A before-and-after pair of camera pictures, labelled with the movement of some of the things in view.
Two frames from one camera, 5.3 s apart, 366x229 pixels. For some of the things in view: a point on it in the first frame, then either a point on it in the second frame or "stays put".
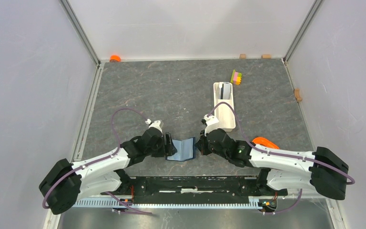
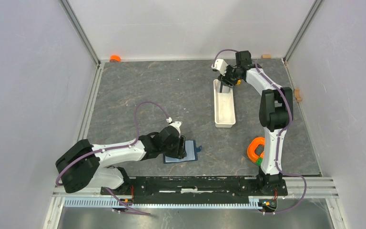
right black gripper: (201, 144) → (225, 78)
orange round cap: (115, 57) stays put
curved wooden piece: (299, 98) stays put
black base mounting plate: (148, 189) stays put
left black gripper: (168, 149) → (179, 152)
